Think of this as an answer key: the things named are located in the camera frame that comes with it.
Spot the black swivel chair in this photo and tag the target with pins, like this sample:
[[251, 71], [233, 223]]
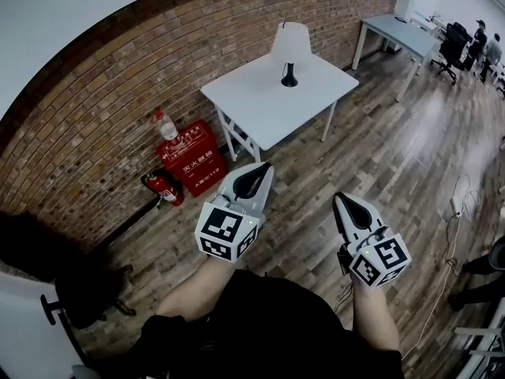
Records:
[[75, 278]]

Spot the white square table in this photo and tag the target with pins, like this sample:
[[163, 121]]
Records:
[[244, 93]]

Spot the grey table white legs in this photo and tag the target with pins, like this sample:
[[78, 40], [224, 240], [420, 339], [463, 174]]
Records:
[[406, 34]]

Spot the black office chair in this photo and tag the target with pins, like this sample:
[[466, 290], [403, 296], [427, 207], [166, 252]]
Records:
[[453, 49]]

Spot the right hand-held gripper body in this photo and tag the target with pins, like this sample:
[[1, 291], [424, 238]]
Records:
[[378, 261]]

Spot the red fire equipment box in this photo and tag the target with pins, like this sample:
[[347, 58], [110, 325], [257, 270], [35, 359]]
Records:
[[197, 160]]

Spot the small black object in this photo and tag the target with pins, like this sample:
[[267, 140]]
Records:
[[400, 19]]

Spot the person's black clothing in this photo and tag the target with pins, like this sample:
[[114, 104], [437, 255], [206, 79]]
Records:
[[268, 330]]

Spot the red fire extinguisher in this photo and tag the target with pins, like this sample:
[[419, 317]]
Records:
[[165, 190]]

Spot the white power strip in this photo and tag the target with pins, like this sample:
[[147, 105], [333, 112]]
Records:
[[456, 207]]

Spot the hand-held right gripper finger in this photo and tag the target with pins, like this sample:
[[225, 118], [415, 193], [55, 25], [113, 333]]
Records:
[[369, 213], [343, 223]]

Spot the person's left forearm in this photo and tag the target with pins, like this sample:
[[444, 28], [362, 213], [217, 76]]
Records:
[[197, 286]]

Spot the clear plastic bottle red cap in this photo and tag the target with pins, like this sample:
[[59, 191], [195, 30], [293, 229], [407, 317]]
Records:
[[169, 128]]

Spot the white table black bracket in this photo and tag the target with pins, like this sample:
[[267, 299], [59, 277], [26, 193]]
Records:
[[19, 330]]

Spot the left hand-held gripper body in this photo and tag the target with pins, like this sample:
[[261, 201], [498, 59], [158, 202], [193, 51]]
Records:
[[221, 231]]

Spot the white table lamp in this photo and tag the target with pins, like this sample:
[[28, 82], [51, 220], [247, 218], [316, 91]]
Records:
[[290, 42]]

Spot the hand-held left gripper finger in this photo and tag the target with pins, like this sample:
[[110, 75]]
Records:
[[265, 190], [240, 174]]

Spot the person's right forearm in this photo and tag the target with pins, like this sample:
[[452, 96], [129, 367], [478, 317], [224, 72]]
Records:
[[375, 318]]

